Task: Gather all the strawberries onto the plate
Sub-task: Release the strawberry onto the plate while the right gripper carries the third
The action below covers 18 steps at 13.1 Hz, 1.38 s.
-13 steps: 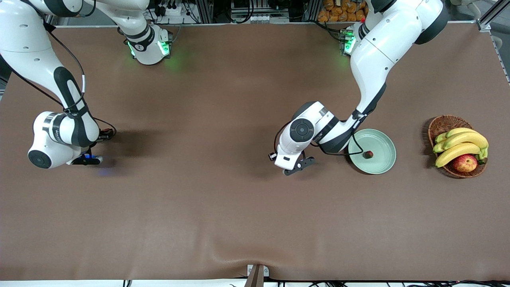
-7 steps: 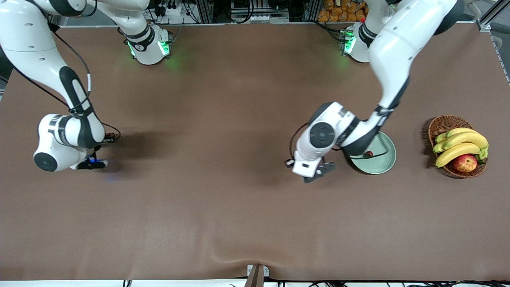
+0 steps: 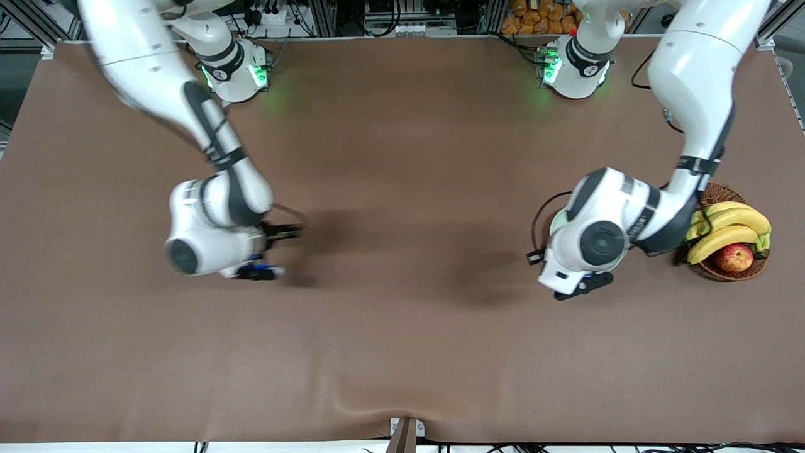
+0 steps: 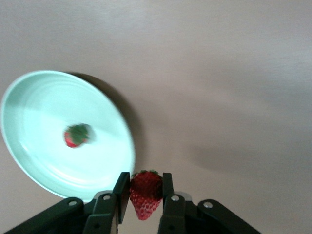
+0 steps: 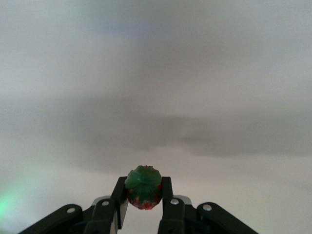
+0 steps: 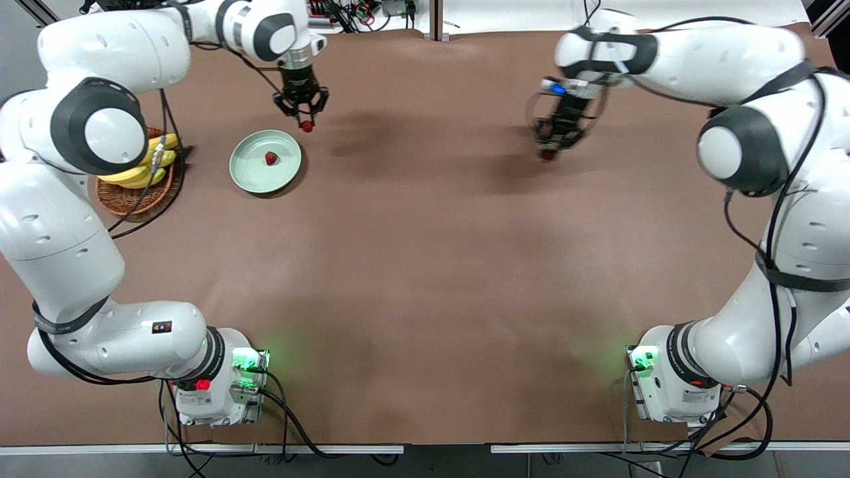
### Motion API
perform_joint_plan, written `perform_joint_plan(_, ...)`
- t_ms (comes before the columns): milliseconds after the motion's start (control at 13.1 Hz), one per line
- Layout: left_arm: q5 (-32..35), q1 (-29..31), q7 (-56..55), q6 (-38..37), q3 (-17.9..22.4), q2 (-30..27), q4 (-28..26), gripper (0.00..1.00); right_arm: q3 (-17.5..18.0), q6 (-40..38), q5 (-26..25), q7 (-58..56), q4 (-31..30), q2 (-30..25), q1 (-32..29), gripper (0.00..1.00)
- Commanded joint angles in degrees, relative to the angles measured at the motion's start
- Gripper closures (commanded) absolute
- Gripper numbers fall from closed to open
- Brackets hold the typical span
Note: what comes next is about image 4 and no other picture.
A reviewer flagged pale green round plate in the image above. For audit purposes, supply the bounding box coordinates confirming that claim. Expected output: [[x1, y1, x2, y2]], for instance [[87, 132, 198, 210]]
[[0, 70, 137, 203]]

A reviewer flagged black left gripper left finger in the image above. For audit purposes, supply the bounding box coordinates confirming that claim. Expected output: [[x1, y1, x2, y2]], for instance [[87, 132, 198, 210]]
[[2, 172, 131, 234]]

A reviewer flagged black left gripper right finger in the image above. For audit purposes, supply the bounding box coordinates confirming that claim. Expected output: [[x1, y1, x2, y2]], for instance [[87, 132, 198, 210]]
[[157, 172, 263, 234]]

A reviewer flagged brown table cover mat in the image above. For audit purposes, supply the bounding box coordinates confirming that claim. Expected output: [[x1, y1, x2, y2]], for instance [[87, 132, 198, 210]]
[[0, 0, 312, 234]]

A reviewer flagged red strawberry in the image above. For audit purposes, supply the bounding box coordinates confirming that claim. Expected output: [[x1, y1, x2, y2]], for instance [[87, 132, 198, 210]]
[[63, 123, 96, 149], [129, 169, 164, 221]]

